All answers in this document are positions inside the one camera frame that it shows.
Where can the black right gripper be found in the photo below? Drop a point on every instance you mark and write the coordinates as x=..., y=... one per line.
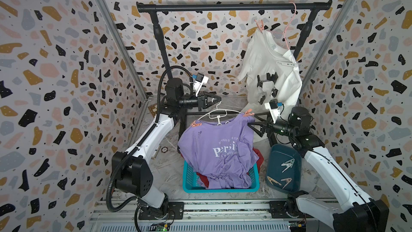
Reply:
x=270, y=124

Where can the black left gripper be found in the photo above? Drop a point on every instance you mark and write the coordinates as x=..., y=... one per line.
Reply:
x=202, y=102

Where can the white plastic hangers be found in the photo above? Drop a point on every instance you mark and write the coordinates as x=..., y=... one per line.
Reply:
x=218, y=113

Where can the purple garment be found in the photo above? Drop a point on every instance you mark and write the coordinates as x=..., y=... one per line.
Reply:
x=223, y=153

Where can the white printed t-shirt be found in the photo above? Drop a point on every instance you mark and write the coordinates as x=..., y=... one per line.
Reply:
x=265, y=79

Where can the pink wire hanger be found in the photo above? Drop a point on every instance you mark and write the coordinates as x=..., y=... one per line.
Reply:
x=294, y=11

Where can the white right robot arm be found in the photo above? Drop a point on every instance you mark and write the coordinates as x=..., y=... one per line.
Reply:
x=356, y=211

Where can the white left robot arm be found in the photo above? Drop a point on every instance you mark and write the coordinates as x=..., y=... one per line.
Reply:
x=131, y=177

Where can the dark teal clothespin bin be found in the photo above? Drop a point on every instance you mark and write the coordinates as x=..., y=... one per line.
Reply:
x=284, y=169

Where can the wooden chessboard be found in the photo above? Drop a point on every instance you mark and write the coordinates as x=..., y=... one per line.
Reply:
x=153, y=109

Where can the small card box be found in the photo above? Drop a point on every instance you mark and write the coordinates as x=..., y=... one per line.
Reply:
x=155, y=153

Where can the red garment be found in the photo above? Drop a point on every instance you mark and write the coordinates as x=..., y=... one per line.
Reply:
x=204, y=182

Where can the teal laundry basket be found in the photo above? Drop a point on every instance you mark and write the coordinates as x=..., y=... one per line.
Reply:
x=191, y=179

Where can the dark grey clothes rack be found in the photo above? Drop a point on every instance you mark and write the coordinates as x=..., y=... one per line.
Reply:
x=235, y=7

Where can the aluminium corner profile right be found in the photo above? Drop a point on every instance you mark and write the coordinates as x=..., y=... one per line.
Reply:
x=334, y=29

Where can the aluminium corner profile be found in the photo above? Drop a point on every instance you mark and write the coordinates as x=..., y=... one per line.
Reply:
x=334, y=29
x=101, y=4

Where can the aluminium corner profile left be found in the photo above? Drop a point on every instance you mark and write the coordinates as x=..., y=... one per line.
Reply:
x=101, y=4

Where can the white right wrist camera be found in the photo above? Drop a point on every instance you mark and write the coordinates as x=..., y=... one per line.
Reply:
x=275, y=108

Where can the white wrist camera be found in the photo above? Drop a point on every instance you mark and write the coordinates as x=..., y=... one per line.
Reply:
x=199, y=80
x=275, y=108

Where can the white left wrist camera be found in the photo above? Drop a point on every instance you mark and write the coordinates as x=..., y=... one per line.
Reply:
x=199, y=80

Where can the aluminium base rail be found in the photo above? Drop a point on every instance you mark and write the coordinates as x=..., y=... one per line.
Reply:
x=245, y=215

